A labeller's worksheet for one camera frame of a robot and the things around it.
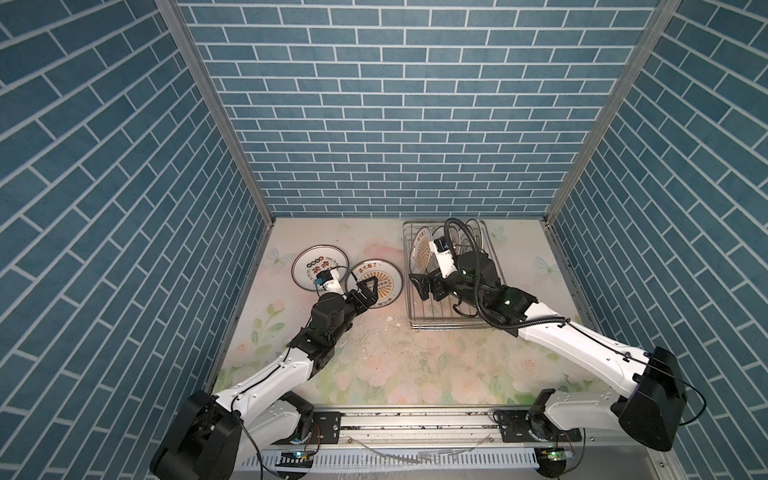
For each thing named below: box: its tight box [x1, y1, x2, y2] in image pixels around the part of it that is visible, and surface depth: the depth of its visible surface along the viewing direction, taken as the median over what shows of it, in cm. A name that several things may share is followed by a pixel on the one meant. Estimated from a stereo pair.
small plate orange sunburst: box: [345, 258, 404, 309], surface depth 106 cm
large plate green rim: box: [292, 244, 349, 291], surface depth 107 cm
